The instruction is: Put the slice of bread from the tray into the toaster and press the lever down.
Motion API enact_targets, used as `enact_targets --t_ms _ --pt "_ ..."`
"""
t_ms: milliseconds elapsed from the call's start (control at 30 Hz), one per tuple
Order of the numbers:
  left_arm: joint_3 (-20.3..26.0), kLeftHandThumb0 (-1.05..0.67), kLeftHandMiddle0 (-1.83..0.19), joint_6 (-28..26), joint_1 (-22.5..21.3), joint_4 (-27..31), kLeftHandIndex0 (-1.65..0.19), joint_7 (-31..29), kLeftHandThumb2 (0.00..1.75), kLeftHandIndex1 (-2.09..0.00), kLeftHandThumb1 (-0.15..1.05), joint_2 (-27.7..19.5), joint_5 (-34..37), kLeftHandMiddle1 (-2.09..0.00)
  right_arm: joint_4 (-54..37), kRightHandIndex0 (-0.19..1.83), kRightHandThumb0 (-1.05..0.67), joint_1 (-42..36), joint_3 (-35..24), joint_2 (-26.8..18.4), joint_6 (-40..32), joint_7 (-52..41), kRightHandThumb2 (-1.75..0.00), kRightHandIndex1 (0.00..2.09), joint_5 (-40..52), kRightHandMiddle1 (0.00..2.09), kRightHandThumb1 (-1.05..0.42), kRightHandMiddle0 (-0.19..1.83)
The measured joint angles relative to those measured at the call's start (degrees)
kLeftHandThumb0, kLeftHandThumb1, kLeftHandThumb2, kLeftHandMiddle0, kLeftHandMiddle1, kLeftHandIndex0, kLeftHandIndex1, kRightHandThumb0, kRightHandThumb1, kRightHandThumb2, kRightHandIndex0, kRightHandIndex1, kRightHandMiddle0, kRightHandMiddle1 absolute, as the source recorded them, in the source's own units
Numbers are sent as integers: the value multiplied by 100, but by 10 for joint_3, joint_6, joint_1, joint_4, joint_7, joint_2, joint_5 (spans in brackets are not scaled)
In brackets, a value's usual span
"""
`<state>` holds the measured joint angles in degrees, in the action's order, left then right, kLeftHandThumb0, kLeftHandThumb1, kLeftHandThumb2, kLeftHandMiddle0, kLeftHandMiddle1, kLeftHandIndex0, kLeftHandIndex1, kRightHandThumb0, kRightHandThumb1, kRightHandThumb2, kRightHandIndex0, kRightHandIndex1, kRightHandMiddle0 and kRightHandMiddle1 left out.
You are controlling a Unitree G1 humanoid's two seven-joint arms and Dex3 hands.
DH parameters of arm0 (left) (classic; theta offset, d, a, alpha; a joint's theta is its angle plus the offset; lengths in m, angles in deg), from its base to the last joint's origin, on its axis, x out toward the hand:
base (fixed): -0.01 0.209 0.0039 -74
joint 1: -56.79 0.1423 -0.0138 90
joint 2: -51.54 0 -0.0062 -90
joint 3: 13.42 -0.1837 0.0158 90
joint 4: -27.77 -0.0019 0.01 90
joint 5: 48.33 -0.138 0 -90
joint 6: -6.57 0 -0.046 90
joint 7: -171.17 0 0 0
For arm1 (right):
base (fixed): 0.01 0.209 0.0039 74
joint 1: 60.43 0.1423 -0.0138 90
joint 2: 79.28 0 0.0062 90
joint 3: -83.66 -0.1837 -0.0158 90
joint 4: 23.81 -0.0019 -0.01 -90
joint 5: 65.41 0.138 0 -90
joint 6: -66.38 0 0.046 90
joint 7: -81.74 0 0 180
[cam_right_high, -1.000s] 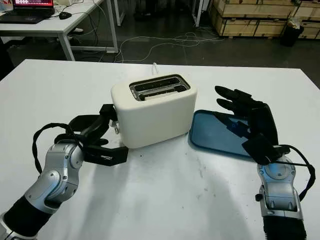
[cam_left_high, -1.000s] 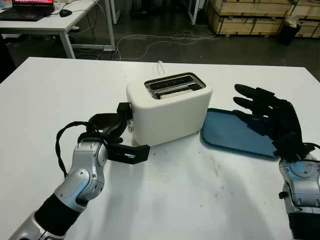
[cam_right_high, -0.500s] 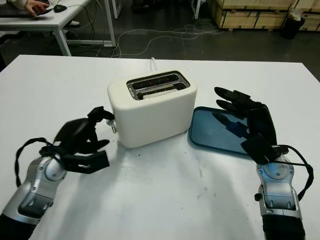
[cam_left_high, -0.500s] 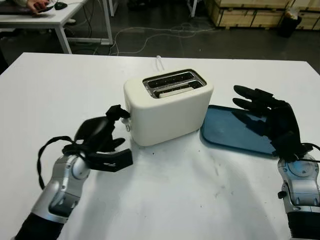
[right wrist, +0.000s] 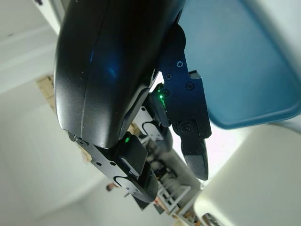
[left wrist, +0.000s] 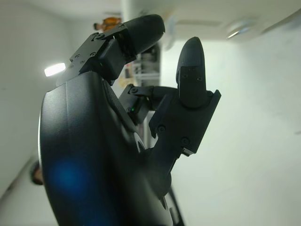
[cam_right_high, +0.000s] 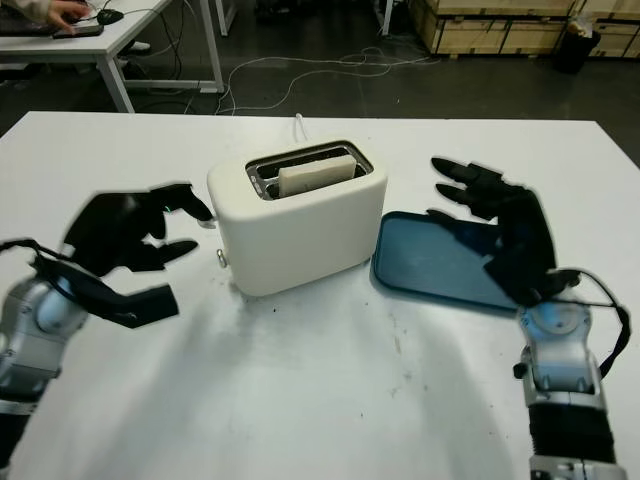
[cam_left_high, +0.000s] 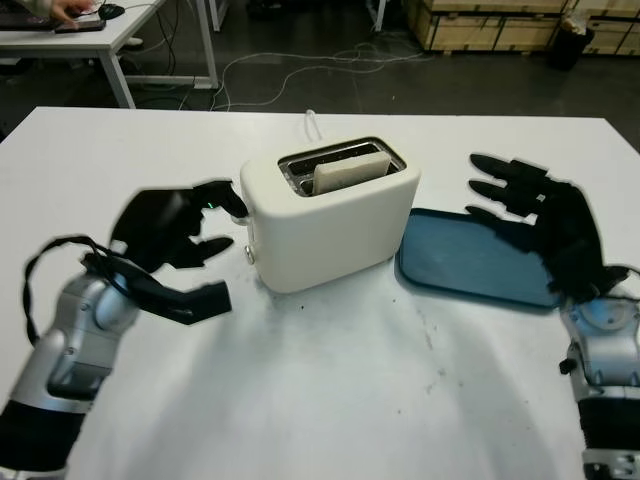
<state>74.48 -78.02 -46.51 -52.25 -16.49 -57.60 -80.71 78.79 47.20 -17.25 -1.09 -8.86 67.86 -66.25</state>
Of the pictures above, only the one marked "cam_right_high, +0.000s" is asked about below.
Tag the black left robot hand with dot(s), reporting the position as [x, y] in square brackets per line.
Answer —
[115, 225]

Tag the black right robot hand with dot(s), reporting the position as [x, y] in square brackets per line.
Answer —
[525, 225]

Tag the white toaster lever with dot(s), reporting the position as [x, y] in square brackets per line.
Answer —
[206, 223]

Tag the pale bread slice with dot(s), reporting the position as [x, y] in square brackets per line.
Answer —
[315, 175]

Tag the blue plastic tray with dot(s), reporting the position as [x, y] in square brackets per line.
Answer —
[425, 265]

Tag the chrome toaster dial knob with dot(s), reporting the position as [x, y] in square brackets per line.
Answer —
[221, 258]

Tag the cream white toaster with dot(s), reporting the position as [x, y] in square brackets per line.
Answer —
[295, 250]

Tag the white shoe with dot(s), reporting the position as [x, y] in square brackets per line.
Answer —
[141, 46]

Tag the black trash bin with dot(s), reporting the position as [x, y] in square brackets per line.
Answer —
[575, 50]

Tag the white office desk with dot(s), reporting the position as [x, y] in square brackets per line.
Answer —
[115, 42]

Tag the dark smartphone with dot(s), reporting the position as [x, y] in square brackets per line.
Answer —
[85, 31]

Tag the long wooden crate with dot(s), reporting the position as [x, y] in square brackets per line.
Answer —
[480, 30]

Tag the black computer mouse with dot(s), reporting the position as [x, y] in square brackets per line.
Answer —
[109, 16]

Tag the short wooden crate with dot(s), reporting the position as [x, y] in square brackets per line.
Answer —
[617, 30]

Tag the person in beige jacket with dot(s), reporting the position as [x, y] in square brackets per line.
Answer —
[65, 12]

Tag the black laptop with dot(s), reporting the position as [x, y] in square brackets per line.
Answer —
[20, 22]

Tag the white table leg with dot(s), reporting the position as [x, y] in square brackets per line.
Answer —
[384, 15]
[226, 15]

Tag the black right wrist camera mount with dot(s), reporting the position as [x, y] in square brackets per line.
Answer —
[515, 282]

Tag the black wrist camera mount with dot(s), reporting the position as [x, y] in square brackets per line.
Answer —
[515, 282]
[145, 307]

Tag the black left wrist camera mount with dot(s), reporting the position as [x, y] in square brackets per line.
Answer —
[145, 307]

